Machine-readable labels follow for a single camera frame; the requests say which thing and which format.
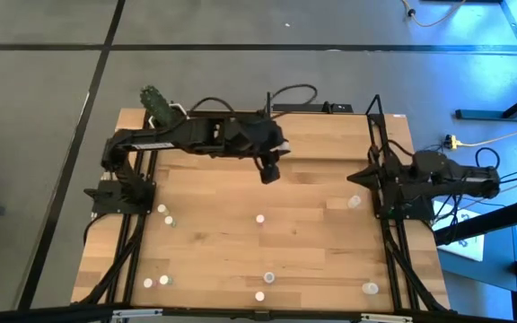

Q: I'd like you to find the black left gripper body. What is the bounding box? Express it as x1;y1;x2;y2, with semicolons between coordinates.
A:
236;114;281;160

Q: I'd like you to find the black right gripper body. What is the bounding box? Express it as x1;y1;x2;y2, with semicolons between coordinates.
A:
377;155;416;201

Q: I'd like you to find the wooden shelf board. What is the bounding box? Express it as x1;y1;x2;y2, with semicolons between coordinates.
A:
280;112;375;162

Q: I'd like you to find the yellow power plug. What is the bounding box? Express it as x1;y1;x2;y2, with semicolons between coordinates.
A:
443;133;464;151

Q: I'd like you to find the white printed sheet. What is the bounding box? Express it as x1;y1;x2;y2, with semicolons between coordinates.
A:
433;200;486;263

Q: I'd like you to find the black desk beam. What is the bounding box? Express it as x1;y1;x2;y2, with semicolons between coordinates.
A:
433;195;517;247

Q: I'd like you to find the green cactus plant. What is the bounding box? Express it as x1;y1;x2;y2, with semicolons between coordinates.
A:
139;84;177;127

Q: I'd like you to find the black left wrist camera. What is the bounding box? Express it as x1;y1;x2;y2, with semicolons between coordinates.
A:
259;161;283;186

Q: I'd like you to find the black left camera cable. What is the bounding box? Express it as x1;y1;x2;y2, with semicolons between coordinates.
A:
267;83;319;120

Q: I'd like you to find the black left forearm cable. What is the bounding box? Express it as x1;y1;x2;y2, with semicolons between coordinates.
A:
189;96;237;113

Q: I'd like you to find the black floor cable bundle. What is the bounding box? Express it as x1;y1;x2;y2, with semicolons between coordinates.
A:
419;145;517;246

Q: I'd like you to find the blue-lit metal table frame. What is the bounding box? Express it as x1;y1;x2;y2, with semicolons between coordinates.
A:
454;0;517;122

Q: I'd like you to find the beige power cable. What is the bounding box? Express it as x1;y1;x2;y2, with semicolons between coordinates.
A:
460;127;517;148

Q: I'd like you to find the silver metal bracket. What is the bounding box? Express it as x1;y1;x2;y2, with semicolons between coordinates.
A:
359;312;414;323
111;308;164;320

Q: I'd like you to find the beige cable with black plug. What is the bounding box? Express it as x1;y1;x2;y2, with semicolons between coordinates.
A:
399;0;469;29

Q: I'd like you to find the black aluminium table frame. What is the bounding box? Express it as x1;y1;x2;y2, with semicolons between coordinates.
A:
0;107;517;323

